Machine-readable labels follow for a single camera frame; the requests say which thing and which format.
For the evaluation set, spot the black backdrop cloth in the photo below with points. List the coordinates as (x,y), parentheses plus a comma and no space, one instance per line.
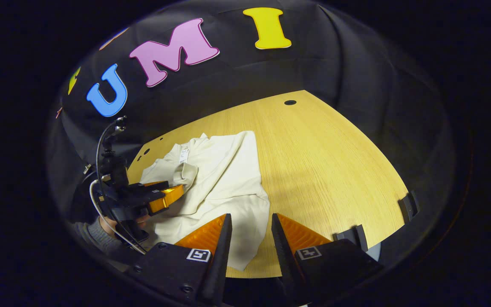
(356,64)

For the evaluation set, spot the red backdrop clip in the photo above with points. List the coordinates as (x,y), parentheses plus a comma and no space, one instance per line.
(59,112)

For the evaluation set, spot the cream white sweatshirt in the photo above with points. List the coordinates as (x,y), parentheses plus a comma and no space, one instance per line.
(228,170)

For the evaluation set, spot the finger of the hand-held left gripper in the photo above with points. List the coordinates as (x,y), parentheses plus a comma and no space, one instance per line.
(166,199)
(156,185)

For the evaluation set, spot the silver backdrop clip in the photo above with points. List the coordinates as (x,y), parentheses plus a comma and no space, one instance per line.
(88,168)

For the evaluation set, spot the black table edge clamp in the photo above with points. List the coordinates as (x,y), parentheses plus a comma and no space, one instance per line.
(408,207)
(352,237)

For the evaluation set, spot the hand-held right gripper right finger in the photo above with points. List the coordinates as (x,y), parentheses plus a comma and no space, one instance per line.
(284,256)

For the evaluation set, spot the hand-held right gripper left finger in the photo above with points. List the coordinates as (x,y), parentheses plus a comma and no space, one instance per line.
(220,256)

